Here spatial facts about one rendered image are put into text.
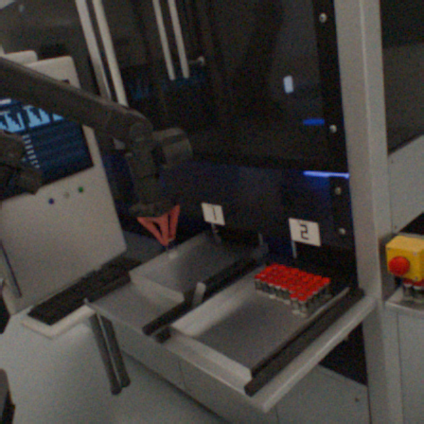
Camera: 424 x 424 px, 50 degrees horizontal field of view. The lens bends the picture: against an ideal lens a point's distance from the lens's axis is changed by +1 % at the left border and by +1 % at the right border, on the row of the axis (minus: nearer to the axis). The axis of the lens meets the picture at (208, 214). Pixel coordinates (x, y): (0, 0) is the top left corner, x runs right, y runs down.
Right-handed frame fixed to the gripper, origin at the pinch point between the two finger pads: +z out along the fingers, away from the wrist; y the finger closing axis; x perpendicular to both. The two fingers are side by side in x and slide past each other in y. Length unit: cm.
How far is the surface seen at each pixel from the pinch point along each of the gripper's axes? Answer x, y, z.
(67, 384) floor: 138, 38, 105
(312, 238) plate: -18.6, 29.9, 15.1
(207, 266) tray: 17.1, 30.7, 25.1
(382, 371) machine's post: -32, 25, 49
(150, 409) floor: 83, 41, 109
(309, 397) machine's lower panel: -7, 31, 69
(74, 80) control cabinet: 64, 47, -37
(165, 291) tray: 19.2, 12.8, 22.6
